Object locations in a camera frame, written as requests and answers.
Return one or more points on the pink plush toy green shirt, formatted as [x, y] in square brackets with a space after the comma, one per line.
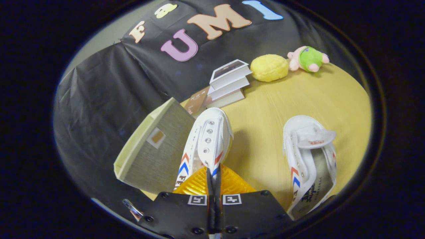
[308, 58]

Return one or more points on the brown book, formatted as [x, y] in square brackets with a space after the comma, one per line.
[197, 99]

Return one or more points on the round yellow plush cushion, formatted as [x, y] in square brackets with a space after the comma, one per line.
[269, 68]

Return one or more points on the white book with dark photo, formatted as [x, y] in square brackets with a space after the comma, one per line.
[232, 71]

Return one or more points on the plain white book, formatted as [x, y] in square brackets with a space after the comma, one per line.
[230, 88]
[225, 99]

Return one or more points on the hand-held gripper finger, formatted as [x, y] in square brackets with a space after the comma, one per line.
[210, 212]
[218, 215]

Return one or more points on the beige fabric storage box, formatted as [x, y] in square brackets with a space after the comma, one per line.
[159, 156]

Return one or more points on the white striped canvas shoe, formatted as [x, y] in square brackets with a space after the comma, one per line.
[308, 156]
[211, 136]

